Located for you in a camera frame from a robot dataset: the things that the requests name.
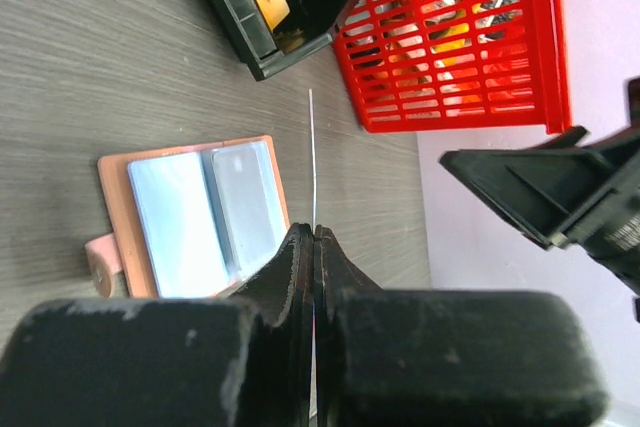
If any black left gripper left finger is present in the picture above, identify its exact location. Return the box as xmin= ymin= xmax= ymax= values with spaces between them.
xmin=1 ymin=224 xmax=314 ymax=426

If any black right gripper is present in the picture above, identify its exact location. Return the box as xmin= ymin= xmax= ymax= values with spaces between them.
xmin=439 ymin=78 xmax=639 ymax=294

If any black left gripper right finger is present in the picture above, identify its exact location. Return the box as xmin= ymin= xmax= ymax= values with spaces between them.
xmin=314 ymin=227 xmax=609 ymax=426

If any red plastic shopping basket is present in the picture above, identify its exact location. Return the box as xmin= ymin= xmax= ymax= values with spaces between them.
xmin=334 ymin=0 xmax=572 ymax=134

